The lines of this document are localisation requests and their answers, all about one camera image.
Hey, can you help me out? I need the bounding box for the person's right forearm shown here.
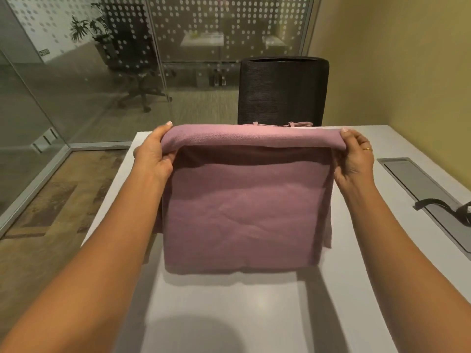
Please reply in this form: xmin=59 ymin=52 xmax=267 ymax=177
xmin=337 ymin=180 xmax=471 ymax=353

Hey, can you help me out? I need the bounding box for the green potted plant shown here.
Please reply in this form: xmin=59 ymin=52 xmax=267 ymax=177
xmin=70 ymin=3 xmax=111 ymax=46

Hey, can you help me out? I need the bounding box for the black mesh office chair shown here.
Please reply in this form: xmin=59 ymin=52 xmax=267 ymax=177
xmin=237 ymin=56 xmax=329 ymax=127

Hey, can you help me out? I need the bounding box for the black swivel office chair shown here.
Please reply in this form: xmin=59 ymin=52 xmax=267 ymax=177
xmin=94 ymin=1 xmax=176 ymax=113

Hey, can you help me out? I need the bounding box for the grey table cable tray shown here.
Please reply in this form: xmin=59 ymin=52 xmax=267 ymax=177
xmin=377 ymin=157 xmax=471 ymax=260

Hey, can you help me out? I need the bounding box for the dotted glass partition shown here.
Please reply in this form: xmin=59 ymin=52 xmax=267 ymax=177
xmin=0 ymin=0 xmax=316 ymax=232

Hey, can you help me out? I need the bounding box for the black cable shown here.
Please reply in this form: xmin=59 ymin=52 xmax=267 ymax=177
xmin=413 ymin=199 xmax=471 ymax=225

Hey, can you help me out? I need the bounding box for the pink bag strap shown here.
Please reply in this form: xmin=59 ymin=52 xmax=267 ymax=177
xmin=252 ymin=121 xmax=314 ymax=128

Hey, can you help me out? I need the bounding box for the pink towel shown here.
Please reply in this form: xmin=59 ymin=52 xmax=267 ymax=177
xmin=153 ymin=124 xmax=348 ymax=275

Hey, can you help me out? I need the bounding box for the person's right hand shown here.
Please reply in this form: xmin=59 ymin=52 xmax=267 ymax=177
xmin=333 ymin=128 xmax=376 ymax=197

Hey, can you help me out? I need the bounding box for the person's left forearm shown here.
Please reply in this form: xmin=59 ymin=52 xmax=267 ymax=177
xmin=0 ymin=169 xmax=173 ymax=353

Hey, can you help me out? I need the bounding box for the person's left hand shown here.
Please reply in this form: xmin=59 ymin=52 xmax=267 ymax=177
xmin=133 ymin=121 xmax=178 ymax=180

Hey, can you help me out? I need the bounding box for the white table behind glass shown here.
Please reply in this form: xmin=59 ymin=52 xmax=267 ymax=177
xmin=180 ymin=31 xmax=286 ymax=50

